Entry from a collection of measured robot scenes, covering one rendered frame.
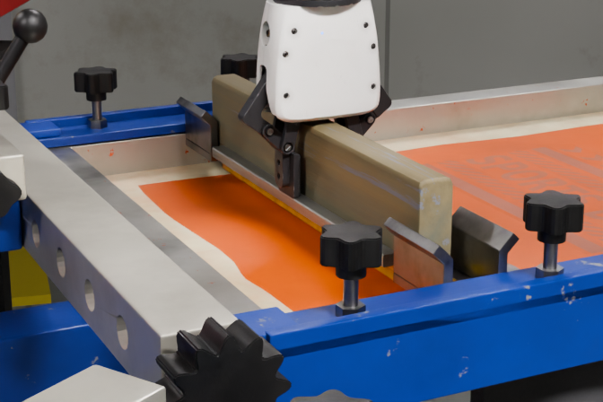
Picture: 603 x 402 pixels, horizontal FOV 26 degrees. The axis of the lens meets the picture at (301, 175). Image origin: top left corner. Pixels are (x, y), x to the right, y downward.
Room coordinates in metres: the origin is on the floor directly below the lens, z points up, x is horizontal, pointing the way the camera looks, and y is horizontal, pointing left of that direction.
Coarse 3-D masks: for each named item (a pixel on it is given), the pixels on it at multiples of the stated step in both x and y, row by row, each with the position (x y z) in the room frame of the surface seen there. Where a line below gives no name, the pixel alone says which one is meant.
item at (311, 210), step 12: (216, 156) 1.23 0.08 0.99; (228, 156) 1.21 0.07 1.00; (240, 156) 1.21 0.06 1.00; (240, 168) 1.18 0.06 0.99; (252, 168) 1.17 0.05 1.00; (252, 180) 1.15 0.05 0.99; (264, 180) 1.13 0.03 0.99; (276, 192) 1.11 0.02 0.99; (288, 204) 1.08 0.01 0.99; (300, 204) 1.06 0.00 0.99; (312, 204) 1.06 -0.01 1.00; (312, 216) 1.04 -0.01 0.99; (324, 216) 1.03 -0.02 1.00; (336, 216) 1.03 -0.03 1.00; (384, 252) 0.94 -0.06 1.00; (384, 264) 0.94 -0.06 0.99
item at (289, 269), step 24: (504, 216) 1.15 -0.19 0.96; (288, 240) 1.08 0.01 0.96; (312, 240) 1.08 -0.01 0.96; (528, 240) 1.08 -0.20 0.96; (240, 264) 1.02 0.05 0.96; (264, 264) 1.02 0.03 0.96; (288, 264) 1.02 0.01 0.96; (312, 264) 1.02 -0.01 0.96; (528, 264) 1.02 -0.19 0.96; (264, 288) 0.97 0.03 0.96; (288, 288) 0.97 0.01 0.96; (312, 288) 0.97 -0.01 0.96; (336, 288) 0.97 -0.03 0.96; (360, 288) 0.97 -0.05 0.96; (384, 288) 0.97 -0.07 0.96
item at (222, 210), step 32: (576, 128) 1.47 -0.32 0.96; (416, 160) 1.34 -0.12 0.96; (448, 160) 1.34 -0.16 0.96; (160, 192) 1.22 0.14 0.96; (192, 192) 1.22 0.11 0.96; (224, 192) 1.22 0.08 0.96; (256, 192) 1.22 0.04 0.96; (192, 224) 1.12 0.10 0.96; (224, 224) 1.12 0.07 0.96; (256, 224) 1.12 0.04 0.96; (288, 224) 1.12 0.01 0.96
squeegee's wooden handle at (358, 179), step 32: (224, 96) 1.25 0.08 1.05; (224, 128) 1.25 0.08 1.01; (320, 128) 1.07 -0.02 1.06; (256, 160) 1.18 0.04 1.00; (320, 160) 1.06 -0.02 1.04; (352, 160) 1.01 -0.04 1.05; (384, 160) 0.97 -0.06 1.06; (320, 192) 1.06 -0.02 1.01; (352, 192) 1.01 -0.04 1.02; (384, 192) 0.96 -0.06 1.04; (416, 192) 0.92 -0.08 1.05; (448, 192) 0.92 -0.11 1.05; (416, 224) 0.91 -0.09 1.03; (448, 224) 0.92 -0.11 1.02
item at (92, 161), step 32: (448, 96) 1.49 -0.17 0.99; (480, 96) 1.49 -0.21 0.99; (512, 96) 1.50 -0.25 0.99; (544, 96) 1.52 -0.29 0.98; (576, 96) 1.54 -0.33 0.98; (384, 128) 1.42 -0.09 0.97; (416, 128) 1.44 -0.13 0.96; (448, 128) 1.46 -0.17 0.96; (64, 160) 1.21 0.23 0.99; (96, 160) 1.28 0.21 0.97; (128, 160) 1.29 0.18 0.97; (160, 160) 1.31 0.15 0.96; (192, 160) 1.32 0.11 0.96; (96, 192) 1.11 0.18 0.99; (160, 224) 1.02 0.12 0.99; (192, 256) 0.95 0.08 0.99; (224, 288) 0.88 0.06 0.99
